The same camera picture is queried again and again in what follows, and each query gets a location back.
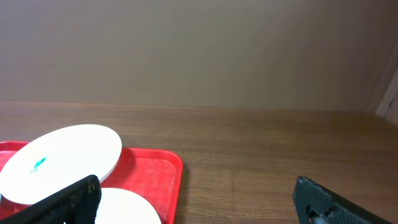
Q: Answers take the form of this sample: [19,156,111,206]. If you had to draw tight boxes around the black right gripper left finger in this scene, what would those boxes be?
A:
[1,175,101,224]

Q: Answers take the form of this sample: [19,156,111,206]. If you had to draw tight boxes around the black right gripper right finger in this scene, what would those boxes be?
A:
[293,176,391,224]

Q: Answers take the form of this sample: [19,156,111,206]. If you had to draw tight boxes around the red plastic tray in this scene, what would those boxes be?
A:
[1,141,183,223]

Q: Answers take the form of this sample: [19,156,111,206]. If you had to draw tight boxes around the white plate right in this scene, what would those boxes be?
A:
[95,188,162,224]

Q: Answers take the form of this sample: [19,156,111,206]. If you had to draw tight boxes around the white plate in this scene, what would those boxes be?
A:
[95,188,162,224]
[1,124,122,205]

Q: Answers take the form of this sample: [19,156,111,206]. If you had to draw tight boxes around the white plate top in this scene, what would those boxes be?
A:
[1,124,122,205]

